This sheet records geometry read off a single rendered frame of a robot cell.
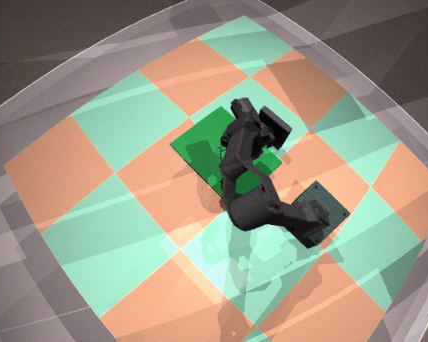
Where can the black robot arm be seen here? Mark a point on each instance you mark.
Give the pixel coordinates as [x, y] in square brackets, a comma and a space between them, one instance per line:
[262, 204]

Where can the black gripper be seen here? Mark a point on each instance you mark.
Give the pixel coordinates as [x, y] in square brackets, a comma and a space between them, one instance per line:
[257, 152]

